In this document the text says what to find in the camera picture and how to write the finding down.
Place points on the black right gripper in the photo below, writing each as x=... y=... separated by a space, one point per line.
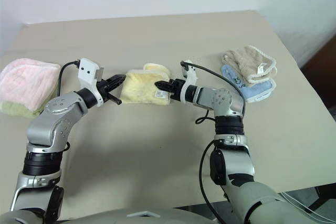
x=178 y=90

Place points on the grey robot torso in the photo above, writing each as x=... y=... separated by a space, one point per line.
x=105 y=218

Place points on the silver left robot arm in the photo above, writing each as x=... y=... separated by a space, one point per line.
x=52 y=121

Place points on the blue towel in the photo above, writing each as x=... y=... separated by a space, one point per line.
x=257 y=91

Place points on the green folded towel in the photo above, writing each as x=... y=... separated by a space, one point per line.
x=15 y=110

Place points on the yellow towel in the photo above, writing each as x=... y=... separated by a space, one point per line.
x=141 y=87

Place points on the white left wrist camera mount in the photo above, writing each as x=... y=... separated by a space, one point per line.
x=86 y=73

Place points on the beige towel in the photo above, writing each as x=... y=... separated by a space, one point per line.
x=249 y=64

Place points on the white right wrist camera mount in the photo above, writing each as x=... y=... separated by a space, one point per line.
x=191 y=77

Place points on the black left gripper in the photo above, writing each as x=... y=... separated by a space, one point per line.
x=105 y=87

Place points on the pink folded towel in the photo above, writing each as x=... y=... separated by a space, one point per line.
x=26 y=82

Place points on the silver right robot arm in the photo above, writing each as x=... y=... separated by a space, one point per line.
x=223 y=100

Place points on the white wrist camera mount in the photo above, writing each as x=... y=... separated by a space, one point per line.
x=86 y=73
x=191 y=77

